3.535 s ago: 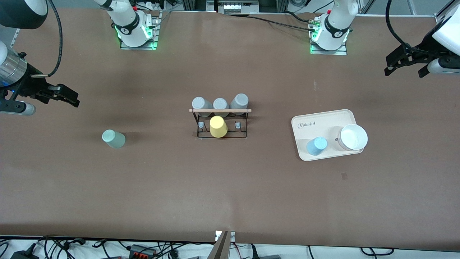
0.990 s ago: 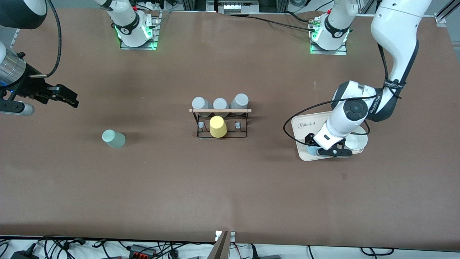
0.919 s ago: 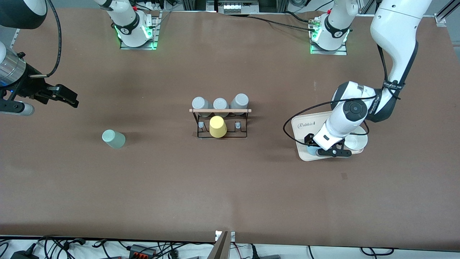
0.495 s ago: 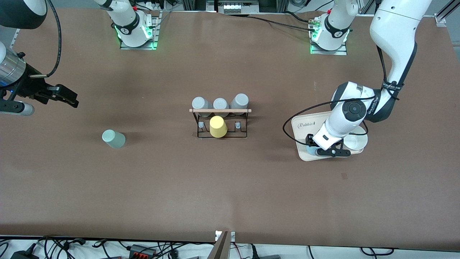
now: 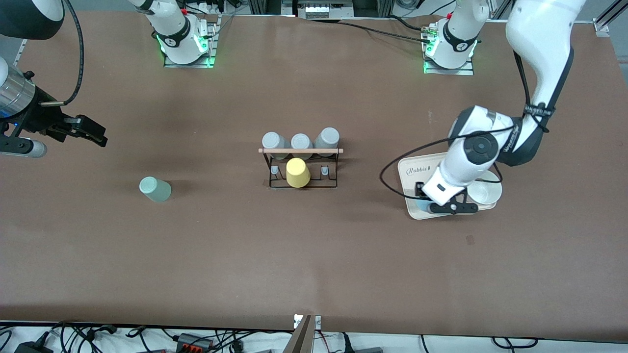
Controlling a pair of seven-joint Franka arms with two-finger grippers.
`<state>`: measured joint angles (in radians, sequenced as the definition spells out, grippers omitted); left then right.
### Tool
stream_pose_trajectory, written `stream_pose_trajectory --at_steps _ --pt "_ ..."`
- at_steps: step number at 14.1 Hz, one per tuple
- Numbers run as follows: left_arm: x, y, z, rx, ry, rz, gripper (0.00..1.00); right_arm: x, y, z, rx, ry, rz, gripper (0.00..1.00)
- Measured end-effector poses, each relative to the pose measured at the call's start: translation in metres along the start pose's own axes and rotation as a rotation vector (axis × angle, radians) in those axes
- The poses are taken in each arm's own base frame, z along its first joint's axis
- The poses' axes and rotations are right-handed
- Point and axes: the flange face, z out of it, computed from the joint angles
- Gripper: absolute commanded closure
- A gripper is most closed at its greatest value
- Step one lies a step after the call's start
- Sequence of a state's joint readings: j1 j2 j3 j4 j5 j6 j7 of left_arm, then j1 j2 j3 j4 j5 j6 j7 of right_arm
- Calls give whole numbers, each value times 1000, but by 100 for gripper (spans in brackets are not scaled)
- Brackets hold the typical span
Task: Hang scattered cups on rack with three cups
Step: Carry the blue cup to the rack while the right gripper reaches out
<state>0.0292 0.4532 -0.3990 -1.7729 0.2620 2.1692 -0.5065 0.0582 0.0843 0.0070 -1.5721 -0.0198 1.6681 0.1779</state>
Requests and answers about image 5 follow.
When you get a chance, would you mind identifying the mint green plastic cup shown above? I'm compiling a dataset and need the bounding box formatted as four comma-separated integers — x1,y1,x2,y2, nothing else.
139,176,172,203

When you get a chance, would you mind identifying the cream rectangular plastic tray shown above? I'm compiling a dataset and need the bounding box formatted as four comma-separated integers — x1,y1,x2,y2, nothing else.
397,152,497,220

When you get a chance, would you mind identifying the white round bowl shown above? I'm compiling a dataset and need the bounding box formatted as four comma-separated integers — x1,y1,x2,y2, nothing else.
466,169,503,206

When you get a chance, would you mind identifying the grey plastic cup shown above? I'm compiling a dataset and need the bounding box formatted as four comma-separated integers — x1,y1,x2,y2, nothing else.
262,131,290,160
314,127,340,157
290,133,314,160

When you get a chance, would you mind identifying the yellow plastic cup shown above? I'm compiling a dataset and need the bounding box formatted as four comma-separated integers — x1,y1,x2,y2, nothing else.
286,157,312,189

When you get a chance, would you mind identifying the white socket strip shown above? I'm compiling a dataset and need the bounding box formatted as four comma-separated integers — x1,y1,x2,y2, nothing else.
297,0,355,20

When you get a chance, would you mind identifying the black power adapter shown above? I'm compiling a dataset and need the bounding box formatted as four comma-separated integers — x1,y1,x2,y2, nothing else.
14,341,54,353

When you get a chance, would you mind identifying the black orange power strip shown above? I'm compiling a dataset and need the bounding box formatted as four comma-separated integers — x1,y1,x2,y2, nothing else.
176,333,214,353

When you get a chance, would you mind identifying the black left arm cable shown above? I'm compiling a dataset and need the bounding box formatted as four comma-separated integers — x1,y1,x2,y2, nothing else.
380,49,552,200

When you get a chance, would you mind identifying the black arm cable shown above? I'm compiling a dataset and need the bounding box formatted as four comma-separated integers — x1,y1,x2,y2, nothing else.
380,49,552,200
39,0,85,107

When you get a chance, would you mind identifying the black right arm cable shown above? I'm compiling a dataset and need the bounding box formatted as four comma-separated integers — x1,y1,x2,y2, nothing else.
39,0,85,107

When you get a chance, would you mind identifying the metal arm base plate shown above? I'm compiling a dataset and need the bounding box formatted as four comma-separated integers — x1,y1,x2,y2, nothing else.
423,22,475,76
163,15,220,69

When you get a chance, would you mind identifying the black wire cup rack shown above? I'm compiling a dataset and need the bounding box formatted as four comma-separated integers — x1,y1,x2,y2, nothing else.
259,146,344,190

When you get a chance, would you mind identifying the black cable on table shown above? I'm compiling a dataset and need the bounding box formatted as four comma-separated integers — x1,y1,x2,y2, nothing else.
338,21,433,44

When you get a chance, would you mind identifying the grey camera post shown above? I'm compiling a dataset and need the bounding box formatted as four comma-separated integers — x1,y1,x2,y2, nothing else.
284,315,315,353

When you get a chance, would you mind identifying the aluminium frame bracket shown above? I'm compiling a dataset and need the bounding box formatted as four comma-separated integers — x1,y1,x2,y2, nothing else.
593,0,628,38

